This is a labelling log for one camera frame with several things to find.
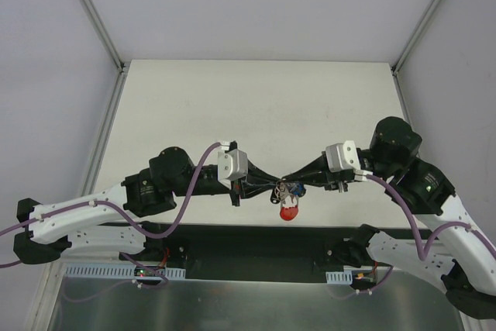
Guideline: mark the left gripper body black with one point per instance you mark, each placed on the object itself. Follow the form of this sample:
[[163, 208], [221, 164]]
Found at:
[[235, 186]]

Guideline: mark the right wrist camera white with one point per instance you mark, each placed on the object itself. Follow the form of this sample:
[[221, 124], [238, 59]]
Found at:
[[344, 157]]

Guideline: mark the metal key holder red handle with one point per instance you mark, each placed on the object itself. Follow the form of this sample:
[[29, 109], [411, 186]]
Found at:
[[289, 204]]

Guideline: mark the blue key tag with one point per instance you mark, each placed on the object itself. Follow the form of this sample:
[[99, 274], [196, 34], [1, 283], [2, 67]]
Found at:
[[298, 190]]

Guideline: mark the right white cable duct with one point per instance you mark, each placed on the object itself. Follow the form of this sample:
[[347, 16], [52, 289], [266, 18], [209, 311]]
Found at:
[[344, 277]]

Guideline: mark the left aluminium frame post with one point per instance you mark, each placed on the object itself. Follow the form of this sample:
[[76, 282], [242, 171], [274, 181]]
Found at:
[[102, 33]]

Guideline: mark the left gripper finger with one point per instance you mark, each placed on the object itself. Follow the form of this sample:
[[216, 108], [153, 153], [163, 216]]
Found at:
[[250, 189], [258, 177]]

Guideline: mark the right aluminium frame post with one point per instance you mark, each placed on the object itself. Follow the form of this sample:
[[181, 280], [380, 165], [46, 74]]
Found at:
[[419, 30]]

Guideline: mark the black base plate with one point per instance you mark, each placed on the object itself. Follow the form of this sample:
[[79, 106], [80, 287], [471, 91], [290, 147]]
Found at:
[[260, 253]]

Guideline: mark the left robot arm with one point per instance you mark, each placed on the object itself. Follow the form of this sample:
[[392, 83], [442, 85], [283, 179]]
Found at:
[[49, 230]]

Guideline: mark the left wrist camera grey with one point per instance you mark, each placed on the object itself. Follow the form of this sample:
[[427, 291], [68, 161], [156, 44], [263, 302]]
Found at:
[[222, 172]]

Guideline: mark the white cable duct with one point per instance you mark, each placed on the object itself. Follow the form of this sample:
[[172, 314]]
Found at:
[[344, 277], [121, 272]]

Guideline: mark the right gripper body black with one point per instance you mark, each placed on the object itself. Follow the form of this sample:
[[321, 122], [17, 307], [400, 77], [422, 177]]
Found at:
[[335, 177]]

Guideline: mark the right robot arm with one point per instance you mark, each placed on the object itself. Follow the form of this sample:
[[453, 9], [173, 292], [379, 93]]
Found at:
[[450, 250]]

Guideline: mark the aluminium frame post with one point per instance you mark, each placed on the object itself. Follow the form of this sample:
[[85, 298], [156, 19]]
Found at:
[[419, 30], [102, 33]]

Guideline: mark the left white cable duct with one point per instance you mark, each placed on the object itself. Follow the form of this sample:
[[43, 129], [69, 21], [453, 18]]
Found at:
[[121, 272]]

